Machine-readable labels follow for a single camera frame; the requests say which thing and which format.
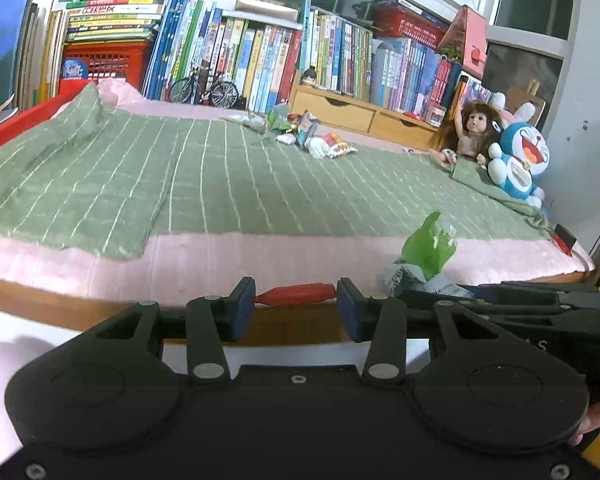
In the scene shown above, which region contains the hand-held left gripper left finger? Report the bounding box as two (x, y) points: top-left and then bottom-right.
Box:
(95, 276), (257, 386)

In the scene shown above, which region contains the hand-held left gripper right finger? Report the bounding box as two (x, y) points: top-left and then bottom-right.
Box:
(336, 277), (518, 386)

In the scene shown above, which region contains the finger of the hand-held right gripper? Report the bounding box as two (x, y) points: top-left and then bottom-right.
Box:
(459, 282), (600, 297)
(401, 288), (563, 314)

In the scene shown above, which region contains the red sausage stick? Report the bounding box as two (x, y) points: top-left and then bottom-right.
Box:
(255, 284), (338, 307)

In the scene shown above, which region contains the silver grey wrapper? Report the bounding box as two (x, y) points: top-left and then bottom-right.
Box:
(384, 264), (473, 298)

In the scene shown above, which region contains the green plastic wrapper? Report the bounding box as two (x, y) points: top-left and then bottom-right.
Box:
(402, 211), (458, 281)

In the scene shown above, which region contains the white plastic packet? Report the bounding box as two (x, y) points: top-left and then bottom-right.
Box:
(305, 137), (331, 160)

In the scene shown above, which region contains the white candy print packet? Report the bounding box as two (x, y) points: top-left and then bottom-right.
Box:
(325, 133), (358, 158)

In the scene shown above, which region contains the colourful foil snack packet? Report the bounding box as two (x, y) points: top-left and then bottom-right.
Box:
(295, 110), (321, 148)

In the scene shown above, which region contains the paper wrapper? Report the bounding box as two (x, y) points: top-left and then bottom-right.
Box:
(220, 112), (268, 128)

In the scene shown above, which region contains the green plastic bag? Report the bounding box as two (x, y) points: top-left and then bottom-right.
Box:
(267, 102), (293, 131)

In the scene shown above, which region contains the row of colourful paperback books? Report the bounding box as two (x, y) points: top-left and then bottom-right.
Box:
(300, 0), (491, 122)

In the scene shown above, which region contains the row of pale upright books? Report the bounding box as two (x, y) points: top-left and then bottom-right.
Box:
(0, 0), (68, 126)

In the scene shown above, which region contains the small red black box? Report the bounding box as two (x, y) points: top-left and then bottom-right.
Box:
(550, 224), (578, 256)

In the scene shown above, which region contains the green checked blanket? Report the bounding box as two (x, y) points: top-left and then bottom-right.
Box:
(0, 82), (551, 261)

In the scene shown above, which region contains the blue cat plush toy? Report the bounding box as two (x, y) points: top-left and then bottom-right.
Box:
(487, 102), (551, 208)

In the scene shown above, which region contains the brown-haired doll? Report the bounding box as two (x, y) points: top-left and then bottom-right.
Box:
(430, 101), (503, 168)

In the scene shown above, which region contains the pink bunny plush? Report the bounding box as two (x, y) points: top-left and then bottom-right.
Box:
(490, 92), (516, 121)

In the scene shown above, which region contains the small wooden easel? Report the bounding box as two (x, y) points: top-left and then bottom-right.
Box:
(507, 79), (546, 121)

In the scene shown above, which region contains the wooden drawer organizer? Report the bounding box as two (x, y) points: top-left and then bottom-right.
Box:
(289, 82), (453, 153)

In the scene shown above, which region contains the toy bicycle model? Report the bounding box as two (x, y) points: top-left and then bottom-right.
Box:
(169, 62), (240, 108)

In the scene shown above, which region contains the pink toy house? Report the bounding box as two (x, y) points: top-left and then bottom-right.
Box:
(437, 5), (488, 81)

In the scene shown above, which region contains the red plastic crate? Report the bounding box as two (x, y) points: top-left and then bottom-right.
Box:
(60, 40), (153, 92)

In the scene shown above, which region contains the white flat board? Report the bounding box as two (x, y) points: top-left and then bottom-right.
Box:
(221, 16), (303, 31)

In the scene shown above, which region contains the red plastic basket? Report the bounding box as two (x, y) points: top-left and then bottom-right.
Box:
(372, 0), (453, 51)

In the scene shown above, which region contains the flat beige box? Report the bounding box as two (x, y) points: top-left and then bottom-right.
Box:
(235, 0), (301, 20)

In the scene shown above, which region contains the stack of flat workbooks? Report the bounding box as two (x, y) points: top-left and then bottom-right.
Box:
(64, 0), (165, 43)

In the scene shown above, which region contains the wooden bed frame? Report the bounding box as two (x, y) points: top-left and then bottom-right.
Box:
(0, 270), (596, 346)

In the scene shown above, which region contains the red bed rail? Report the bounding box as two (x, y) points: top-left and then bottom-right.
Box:
(0, 80), (88, 156)

